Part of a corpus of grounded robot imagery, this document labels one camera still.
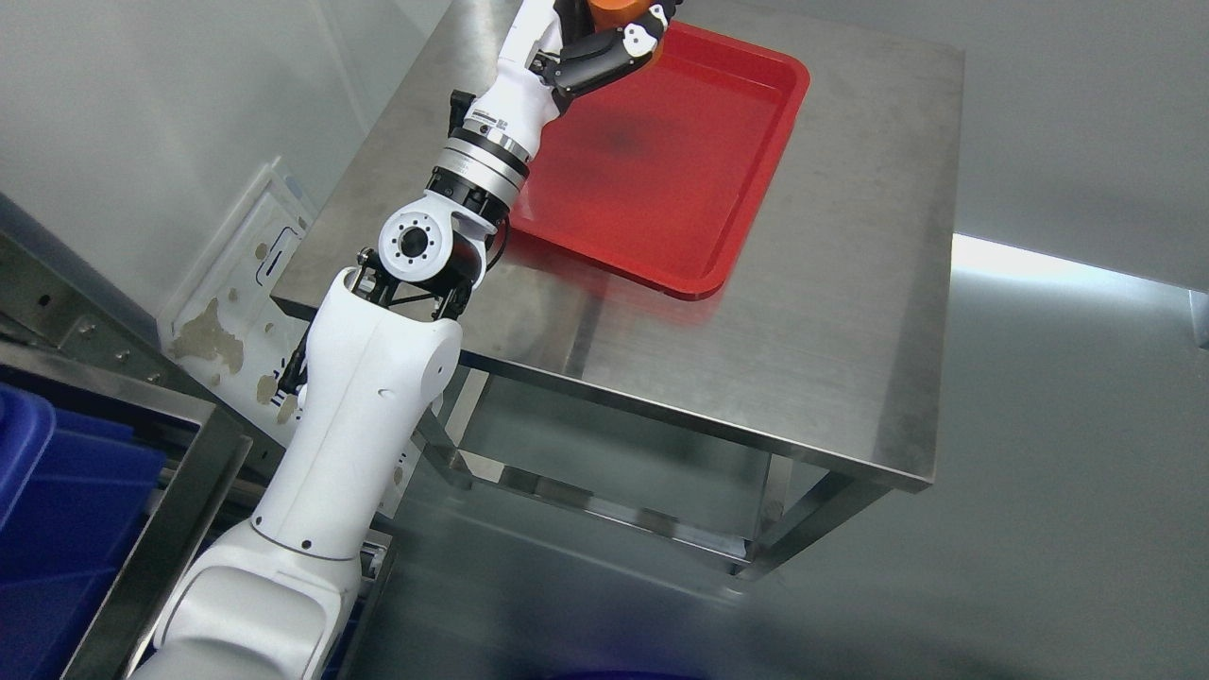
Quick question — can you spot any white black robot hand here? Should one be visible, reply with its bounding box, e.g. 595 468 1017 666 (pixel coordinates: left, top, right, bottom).
461 1 673 159

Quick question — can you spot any orange cylindrical capacitor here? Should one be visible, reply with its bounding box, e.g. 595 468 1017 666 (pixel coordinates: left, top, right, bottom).
588 1 678 36

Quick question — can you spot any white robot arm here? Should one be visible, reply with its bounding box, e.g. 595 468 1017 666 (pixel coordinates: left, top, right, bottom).
133 126 530 679

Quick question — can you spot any red plastic tray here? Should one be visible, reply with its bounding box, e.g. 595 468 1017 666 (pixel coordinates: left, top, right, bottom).
510 23 811 300

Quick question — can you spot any shallow blue tray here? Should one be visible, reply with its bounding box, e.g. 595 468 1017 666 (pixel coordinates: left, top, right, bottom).
1 384 167 679

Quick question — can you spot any white wall plate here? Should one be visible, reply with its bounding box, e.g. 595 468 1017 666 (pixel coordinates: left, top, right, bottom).
156 157 421 520

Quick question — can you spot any steel shelf front rail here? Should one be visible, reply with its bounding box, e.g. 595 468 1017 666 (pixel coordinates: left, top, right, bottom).
2 235 251 679

